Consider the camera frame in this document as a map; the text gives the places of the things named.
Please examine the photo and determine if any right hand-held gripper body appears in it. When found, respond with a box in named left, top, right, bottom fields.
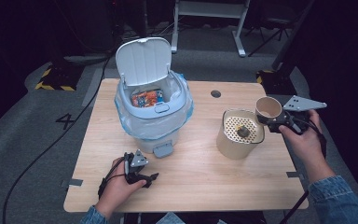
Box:
left=268, top=95, right=328, bottom=135

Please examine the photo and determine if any black yellow striped stand base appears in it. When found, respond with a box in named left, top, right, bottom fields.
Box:
left=34, top=63, right=85, bottom=92

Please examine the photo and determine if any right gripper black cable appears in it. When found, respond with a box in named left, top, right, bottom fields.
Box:
left=279, top=117, right=328, bottom=224

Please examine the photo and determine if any dark wet residue lump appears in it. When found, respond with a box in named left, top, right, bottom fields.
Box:
left=234, top=123, right=253, bottom=139

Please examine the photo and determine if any bundle of floor cables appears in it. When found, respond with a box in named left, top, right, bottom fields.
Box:
left=119, top=17, right=186, bottom=49

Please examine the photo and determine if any beige strainer container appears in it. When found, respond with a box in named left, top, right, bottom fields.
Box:
left=215, top=107, right=266, bottom=161

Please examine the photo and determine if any black tripod stand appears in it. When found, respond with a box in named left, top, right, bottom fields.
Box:
left=246, top=17, right=294, bottom=58

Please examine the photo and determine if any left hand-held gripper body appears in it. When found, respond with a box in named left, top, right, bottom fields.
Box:
left=123, top=148, right=149, bottom=185

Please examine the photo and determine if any grey tape piece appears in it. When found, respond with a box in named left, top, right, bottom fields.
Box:
left=286, top=170, right=305, bottom=179
left=60, top=178, right=85, bottom=189

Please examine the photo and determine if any black stand with striped base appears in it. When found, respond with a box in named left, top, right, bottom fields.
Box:
left=255, top=0, right=317, bottom=96

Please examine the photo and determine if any white and blue pedal bin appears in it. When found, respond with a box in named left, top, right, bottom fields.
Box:
left=115, top=36, right=195, bottom=159

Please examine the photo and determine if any person's left hand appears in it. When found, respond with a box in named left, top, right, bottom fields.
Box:
left=95, top=156, right=147, bottom=219

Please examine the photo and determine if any blue and orange snack packet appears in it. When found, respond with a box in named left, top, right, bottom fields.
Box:
left=131, top=89, right=165, bottom=109

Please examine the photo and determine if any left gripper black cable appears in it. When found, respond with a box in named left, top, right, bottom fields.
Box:
left=97, top=156, right=129, bottom=201

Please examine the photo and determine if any person's dark lap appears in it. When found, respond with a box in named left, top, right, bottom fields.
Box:
left=117, top=211, right=267, bottom=224

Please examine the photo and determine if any person's right hand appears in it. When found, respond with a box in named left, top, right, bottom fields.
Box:
left=278, top=108, right=329, bottom=175

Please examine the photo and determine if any grey floor tape strip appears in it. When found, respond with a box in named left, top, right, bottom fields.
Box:
left=80, top=67, right=107, bottom=108

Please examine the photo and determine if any long black floor cable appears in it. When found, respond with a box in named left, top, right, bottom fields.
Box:
left=1, top=46, right=121, bottom=224

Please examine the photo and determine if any white metal desk frame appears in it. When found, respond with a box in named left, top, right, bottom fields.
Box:
left=170, top=0, right=252, bottom=58

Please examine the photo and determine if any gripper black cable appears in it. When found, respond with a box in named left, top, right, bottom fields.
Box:
left=279, top=117, right=328, bottom=224
left=97, top=156, right=129, bottom=201

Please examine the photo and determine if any brown paper cup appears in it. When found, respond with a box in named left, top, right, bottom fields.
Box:
left=255, top=95, right=283, bottom=121

